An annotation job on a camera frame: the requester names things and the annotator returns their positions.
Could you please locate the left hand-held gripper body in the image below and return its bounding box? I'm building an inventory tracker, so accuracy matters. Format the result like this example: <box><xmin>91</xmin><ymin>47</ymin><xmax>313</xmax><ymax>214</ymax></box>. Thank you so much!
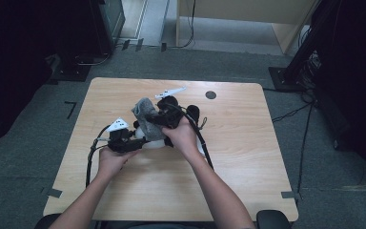
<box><xmin>105</xmin><ymin>117</ymin><xmax>134</xmax><ymax>154</ymax></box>

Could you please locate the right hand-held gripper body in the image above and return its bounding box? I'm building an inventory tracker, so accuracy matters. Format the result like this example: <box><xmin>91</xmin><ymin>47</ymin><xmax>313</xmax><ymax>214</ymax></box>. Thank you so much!
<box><xmin>154</xmin><ymin>86</ymin><xmax>187</xmax><ymax>130</ymax></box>

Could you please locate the grey knitted sock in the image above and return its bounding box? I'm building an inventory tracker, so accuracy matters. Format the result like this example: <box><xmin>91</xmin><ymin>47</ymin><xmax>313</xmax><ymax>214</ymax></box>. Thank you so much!
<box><xmin>131</xmin><ymin>96</ymin><xmax>167</xmax><ymax>142</ymax></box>

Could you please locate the panda plush toy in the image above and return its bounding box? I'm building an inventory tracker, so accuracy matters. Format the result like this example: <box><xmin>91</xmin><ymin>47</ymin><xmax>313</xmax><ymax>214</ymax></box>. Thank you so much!
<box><xmin>132</xmin><ymin>104</ymin><xmax>208</xmax><ymax>156</ymax></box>

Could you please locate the person's left hand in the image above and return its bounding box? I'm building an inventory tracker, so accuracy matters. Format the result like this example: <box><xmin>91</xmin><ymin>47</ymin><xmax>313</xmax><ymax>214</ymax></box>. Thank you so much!
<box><xmin>96</xmin><ymin>146</ymin><xmax>140</xmax><ymax>182</ymax></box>

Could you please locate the person's right hand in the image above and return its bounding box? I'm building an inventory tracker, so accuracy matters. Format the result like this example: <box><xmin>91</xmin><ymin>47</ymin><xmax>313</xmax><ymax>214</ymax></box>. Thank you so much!
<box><xmin>161</xmin><ymin>115</ymin><xmax>202</xmax><ymax>160</ymax></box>

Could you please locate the angled black floor tape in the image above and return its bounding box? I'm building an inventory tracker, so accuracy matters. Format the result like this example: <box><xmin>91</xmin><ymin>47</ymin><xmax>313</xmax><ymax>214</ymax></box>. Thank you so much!
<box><xmin>64</xmin><ymin>100</ymin><xmax>77</xmax><ymax>120</ymax></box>

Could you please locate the person's dark clothing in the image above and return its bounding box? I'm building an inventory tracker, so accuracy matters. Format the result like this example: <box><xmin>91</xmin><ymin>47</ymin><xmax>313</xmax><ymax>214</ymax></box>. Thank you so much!
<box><xmin>101</xmin><ymin>221</ymin><xmax>218</xmax><ymax>229</ymax></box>

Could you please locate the black chair armrest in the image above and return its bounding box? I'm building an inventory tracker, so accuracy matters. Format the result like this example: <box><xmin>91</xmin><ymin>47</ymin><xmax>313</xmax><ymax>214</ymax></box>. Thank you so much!
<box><xmin>36</xmin><ymin>213</ymin><xmax>61</xmax><ymax>229</ymax></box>
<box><xmin>255</xmin><ymin>209</ymin><xmax>293</xmax><ymax>229</ymax></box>

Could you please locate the light wooden cabinet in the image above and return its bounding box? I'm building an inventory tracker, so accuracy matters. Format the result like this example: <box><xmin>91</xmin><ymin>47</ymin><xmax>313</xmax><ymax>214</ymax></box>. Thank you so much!
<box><xmin>174</xmin><ymin>0</ymin><xmax>318</xmax><ymax>55</ymax></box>

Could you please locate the dark curtain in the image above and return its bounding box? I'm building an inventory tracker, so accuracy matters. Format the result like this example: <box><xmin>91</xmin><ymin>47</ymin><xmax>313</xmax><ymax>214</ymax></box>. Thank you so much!
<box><xmin>311</xmin><ymin>0</ymin><xmax>366</xmax><ymax>192</ymax></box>
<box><xmin>0</xmin><ymin>0</ymin><xmax>93</xmax><ymax>151</ymax></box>

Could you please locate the black metal stand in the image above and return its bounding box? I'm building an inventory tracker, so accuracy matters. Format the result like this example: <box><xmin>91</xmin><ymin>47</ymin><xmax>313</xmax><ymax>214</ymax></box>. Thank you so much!
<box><xmin>268</xmin><ymin>0</ymin><xmax>323</xmax><ymax>94</ymax></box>

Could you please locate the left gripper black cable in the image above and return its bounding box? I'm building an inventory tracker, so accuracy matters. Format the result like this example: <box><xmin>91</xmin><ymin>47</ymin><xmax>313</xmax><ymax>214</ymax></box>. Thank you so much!
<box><xmin>85</xmin><ymin>124</ymin><xmax>112</xmax><ymax>189</ymax></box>

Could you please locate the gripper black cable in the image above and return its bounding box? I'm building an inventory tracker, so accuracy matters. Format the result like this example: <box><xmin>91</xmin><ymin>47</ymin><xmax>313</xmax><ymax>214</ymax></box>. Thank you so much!
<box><xmin>85</xmin><ymin>124</ymin><xmax>112</xmax><ymax>189</ymax></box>
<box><xmin>168</xmin><ymin>103</ymin><xmax>214</xmax><ymax>171</ymax></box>

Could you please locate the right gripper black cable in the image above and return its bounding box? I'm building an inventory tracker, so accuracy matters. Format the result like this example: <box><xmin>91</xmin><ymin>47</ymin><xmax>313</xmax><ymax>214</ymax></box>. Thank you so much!
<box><xmin>168</xmin><ymin>103</ymin><xmax>214</xmax><ymax>171</ymax></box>

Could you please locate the looped cable by monitor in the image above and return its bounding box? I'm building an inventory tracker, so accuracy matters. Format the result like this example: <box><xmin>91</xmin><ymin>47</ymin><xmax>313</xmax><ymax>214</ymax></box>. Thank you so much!
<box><xmin>75</xmin><ymin>52</ymin><xmax>112</xmax><ymax>67</ymax></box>

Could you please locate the hanging black cable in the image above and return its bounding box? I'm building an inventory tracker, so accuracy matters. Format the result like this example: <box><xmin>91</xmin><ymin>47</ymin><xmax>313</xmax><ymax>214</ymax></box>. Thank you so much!
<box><xmin>171</xmin><ymin>0</ymin><xmax>197</xmax><ymax>50</ymax></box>

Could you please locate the long black floor cable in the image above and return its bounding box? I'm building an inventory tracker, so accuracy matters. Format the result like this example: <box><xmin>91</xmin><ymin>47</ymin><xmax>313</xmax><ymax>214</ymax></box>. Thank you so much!
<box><xmin>271</xmin><ymin>101</ymin><xmax>315</xmax><ymax>196</ymax></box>

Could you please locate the bundle of cables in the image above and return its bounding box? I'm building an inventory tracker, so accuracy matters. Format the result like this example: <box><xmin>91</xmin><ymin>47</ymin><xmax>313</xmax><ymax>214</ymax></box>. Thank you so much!
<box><xmin>298</xmin><ymin>51</ymin><xmax>322</xmax><ymax>94</ymax></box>

